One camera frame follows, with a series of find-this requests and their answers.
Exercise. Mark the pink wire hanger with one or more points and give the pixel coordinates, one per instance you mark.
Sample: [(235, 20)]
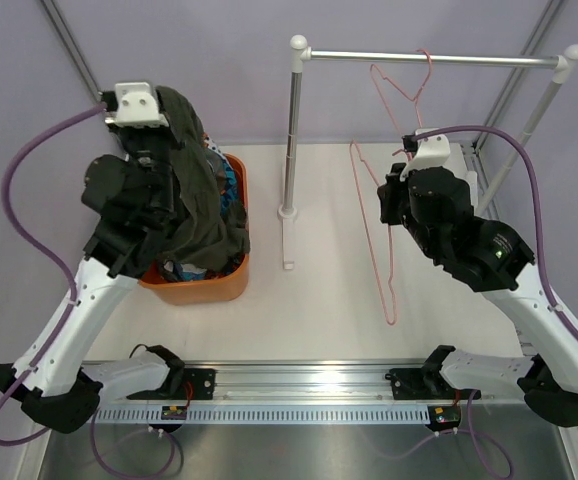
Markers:
[(379, 77), (381, 247)]

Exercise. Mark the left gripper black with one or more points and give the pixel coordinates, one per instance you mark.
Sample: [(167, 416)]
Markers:
[(121, 133)]

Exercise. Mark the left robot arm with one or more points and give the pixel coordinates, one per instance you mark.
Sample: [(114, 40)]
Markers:
[(50, 381)]

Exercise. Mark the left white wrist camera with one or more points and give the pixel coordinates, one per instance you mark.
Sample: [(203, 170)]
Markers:
[(133, 105)]

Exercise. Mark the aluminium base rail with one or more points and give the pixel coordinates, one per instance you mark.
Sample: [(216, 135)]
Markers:
[(302, 382)]

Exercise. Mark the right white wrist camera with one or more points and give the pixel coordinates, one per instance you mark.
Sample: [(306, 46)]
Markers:
[(426, 150)]

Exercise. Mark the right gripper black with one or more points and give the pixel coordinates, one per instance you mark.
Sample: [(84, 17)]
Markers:
[(390, 192)]

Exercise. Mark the colourful patterned shorts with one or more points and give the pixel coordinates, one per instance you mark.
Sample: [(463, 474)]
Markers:
[(225, 176)]

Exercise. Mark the silver clothes rack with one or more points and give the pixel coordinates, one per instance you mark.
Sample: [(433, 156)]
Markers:
[(561, 65)]

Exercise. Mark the orange plastic laundry basket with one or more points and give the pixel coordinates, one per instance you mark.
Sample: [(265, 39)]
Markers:
[(220, 289)]

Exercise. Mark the white slotted cable duct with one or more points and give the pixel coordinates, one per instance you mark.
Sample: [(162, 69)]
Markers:
[(205, 414)]

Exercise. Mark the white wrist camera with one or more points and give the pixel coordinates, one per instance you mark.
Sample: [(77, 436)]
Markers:
[(133, 105), (426, 150)]

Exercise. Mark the olive green shorts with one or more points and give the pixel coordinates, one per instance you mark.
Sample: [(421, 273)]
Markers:
[(202, 235)]

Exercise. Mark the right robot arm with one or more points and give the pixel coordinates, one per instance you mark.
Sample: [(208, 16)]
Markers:
[(490, 258)]

